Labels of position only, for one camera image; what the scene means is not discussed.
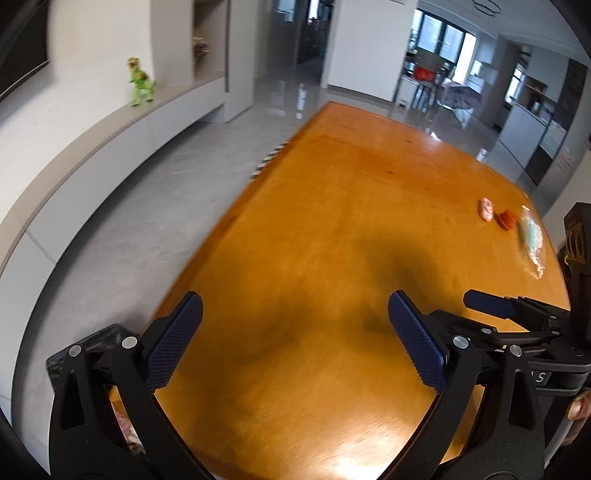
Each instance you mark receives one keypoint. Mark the small red wrapper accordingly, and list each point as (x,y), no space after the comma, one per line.
(506,219)

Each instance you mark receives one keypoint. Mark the red bag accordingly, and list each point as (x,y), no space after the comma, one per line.
(422,74)

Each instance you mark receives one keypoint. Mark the black white striped strip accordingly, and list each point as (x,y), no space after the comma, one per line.
(270,160)

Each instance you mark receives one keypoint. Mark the person's right hand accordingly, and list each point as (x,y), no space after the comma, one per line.
(581,410)

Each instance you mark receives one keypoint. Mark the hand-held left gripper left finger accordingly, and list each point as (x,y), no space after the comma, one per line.
(175,341)

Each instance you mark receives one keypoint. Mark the dried flower bouquet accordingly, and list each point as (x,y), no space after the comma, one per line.
(200,46)

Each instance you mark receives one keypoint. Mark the long white sideboard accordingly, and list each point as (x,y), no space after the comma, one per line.
(92,157)

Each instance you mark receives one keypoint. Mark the green dinosaur toy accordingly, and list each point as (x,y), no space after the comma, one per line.
(141,83)

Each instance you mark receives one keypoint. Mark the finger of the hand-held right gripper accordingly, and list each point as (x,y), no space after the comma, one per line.
(489,304)
(517,338)

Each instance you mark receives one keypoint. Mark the clear wrapper with blue content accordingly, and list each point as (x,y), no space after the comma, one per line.
(531,240)

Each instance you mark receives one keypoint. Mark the dark carved wooden chair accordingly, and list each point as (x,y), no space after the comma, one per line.
(578,240)

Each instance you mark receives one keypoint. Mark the small pink wrapper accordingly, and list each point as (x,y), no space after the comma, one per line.
(486,210)

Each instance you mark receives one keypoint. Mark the white kitchen counter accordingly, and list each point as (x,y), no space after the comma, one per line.
(521,134)

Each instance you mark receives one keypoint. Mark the black trash bag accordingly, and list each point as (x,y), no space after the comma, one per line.
(101,333)

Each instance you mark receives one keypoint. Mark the grey cloth cover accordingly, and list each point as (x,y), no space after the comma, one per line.
(457,94)

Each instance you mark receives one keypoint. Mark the black wall television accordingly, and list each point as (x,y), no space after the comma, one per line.
(21,41)

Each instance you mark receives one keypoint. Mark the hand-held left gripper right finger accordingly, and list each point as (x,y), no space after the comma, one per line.
(415,337)

